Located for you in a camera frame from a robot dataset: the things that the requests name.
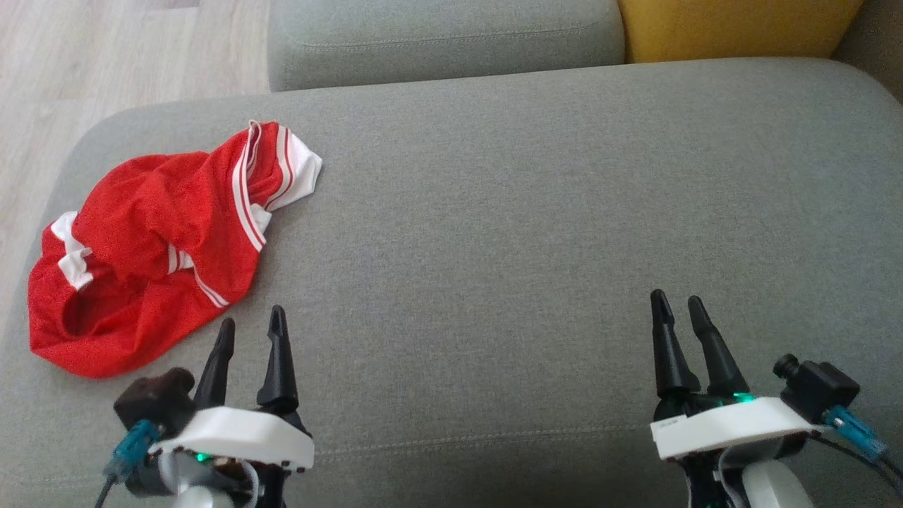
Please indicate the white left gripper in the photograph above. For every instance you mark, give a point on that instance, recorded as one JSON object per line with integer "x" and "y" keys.
{"x": 240, "y": 437}

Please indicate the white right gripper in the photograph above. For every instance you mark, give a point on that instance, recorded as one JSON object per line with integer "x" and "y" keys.
{"x": 726, "y": 427}

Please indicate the red basketball jersey number 23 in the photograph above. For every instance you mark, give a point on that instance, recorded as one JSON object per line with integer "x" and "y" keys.
{"x": 176, "y": 201}

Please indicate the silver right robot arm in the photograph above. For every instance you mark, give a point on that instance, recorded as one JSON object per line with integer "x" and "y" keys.
{"x": 772, "y": 490}

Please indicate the grey sofa seat cushion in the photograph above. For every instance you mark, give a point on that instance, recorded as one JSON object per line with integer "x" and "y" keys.
{"x": 494, "y": 233}

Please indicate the yellow pillow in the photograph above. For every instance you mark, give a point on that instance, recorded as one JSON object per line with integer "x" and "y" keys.
{"x": 734, "y": 28}

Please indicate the grey sofa armrest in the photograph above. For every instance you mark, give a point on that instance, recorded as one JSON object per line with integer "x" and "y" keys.
{"x": 878, "y": 49}

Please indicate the grey sofa back cushion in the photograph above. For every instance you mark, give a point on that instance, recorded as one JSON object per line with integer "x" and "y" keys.
{"x": 437, "y": 42}

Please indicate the dark left wrist camera box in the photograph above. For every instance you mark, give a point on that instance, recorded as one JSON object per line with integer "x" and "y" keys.
{"x": 155, "y": 398}

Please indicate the dark wrist camera box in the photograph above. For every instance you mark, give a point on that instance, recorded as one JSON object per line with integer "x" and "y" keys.
{"x": 822, "y": 388}
{"x": 155, "y": 398}

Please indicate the dark right wrist camera box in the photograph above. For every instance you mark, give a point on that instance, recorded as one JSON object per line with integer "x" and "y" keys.
{"x": 822, "y": 388}

